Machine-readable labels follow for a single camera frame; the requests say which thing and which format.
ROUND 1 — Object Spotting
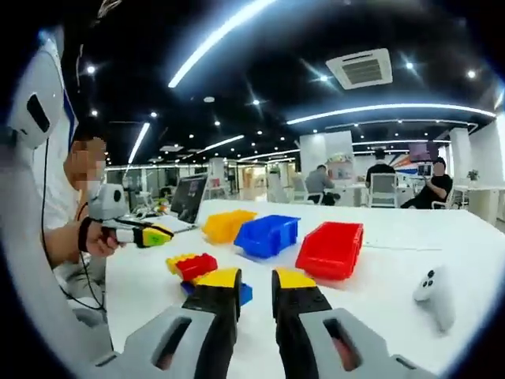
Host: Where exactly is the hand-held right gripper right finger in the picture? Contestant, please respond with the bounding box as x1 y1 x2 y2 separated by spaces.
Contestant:
271 267 439 379

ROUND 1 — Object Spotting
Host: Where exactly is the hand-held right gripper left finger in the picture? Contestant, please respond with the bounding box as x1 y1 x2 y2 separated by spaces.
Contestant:
92 267 242 379

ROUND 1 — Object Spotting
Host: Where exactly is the yellow toy block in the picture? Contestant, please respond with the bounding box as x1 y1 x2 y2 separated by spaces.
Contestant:
165 254 198 274

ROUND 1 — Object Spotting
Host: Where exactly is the red toy block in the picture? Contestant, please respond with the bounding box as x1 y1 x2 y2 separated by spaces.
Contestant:
175 252 219 282

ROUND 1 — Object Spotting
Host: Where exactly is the yellow plastic bin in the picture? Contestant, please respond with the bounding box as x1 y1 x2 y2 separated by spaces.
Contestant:
201 209 258 244

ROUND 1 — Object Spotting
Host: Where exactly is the blue toy block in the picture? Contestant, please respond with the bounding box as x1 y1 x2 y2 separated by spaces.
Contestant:
180 280 253 307

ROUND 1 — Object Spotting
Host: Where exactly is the red plastic bin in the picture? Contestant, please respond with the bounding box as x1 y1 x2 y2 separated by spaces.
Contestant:
294 221 365 281

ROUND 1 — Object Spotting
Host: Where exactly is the blue plastic bin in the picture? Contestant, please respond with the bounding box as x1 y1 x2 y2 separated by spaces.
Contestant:
234 215 301 260

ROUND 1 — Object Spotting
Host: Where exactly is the person's left hand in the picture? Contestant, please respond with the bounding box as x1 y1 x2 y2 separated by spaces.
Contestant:
87 225 126 257

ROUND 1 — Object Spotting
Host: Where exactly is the silver laptop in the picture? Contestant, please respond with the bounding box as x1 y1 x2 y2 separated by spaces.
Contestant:
155 173 209 234

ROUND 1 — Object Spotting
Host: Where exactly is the white worn device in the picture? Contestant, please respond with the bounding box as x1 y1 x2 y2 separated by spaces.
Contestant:
7 39 66 150

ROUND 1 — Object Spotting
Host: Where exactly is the white mesh office chair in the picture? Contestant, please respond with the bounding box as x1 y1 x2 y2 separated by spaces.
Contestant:
368 172 399 208

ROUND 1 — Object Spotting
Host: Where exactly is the white ceiling light strip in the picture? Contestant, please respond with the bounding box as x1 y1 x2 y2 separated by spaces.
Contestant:
167 0 277 88

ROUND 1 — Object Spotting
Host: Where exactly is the curved ceiling light strip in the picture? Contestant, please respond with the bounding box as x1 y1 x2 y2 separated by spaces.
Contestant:
286 103 496 126

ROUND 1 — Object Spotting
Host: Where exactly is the ceiling air conditioner vent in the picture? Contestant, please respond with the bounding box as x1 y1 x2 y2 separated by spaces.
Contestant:
325 47 394 91

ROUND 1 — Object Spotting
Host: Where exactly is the black wrist strap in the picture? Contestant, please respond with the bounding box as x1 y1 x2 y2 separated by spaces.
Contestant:
77 216 94 252

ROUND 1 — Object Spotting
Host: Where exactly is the black cable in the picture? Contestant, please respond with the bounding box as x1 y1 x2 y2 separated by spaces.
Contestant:
40 136 108 315

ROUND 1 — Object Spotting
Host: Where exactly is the wall screen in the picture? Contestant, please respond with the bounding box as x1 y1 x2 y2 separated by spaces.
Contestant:
408 141 440 163

